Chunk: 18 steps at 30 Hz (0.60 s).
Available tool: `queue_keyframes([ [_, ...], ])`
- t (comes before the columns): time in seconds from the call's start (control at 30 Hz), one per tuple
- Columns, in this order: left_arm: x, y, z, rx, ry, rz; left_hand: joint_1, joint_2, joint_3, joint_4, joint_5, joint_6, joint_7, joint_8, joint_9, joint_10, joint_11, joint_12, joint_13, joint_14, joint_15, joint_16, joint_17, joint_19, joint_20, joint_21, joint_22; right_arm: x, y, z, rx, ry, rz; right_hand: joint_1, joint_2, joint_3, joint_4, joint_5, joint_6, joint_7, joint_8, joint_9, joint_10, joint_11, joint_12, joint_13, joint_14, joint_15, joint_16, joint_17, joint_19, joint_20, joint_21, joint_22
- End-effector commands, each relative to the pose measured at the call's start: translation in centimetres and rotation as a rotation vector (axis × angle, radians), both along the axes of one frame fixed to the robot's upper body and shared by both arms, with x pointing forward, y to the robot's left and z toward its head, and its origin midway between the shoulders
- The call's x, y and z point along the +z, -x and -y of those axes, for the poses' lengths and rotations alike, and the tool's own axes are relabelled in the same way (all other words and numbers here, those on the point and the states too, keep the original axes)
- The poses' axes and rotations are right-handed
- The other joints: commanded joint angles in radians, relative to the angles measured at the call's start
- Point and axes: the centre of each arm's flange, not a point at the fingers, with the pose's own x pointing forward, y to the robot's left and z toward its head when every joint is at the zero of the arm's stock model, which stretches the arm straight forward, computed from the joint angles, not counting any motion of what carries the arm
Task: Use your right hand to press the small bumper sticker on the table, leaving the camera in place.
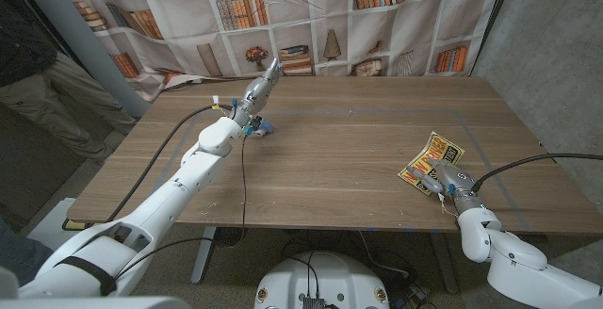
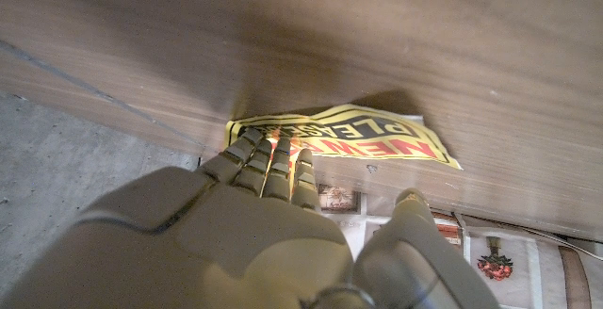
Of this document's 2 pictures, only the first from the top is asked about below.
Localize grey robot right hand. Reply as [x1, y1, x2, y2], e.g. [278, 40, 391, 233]
[405, 157, 487, 214]

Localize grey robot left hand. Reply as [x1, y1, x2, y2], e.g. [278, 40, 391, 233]
[232, 57, 285, 129]

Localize yellow new driver bumper sticker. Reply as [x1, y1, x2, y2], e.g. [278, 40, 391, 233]
[397, 130, 466, 198]

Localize grey table leg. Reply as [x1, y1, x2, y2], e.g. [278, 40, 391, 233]
[431, 232, 461, 294]

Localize printed bookshelf backdrop cloth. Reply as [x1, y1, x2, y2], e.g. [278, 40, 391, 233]
[51, 0, 511, 104]

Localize white robot torso base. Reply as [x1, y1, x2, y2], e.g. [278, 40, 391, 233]
[253, 251, 390, 309]

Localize black backdrop stand pole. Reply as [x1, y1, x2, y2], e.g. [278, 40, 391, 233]
[469, 0, 519, 77]

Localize white table leg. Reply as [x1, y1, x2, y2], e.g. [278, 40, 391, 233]
[190, 226, 218, 285]

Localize grey column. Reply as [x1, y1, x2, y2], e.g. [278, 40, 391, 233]
[11, 0, 153, 120]

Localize person in dark top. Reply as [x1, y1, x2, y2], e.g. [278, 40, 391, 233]
[0, 0, 139, 162]

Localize white floor platform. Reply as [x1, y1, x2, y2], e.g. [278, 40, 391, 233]
[25, 197, 79, 242]

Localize person in blue jeans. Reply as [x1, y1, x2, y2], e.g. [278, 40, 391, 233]
[0, 219, 54, 287]

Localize small blue toy camera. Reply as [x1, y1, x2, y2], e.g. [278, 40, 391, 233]
[253, 118, 275, 138]

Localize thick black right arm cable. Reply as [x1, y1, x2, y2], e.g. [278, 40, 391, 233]
[470, 152, 603, 194]

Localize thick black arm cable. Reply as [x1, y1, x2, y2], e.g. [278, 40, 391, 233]
[470, 152, 603, 194]
[105, 104, 235, 224]

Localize thin black left wrist cable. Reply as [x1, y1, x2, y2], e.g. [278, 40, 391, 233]
[114, 134, 250, 283]

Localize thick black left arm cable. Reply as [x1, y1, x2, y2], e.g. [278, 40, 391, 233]
[105, 104, 235, 224]

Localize white floor cable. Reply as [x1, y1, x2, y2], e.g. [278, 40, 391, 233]
[359, 231, 411, 280]

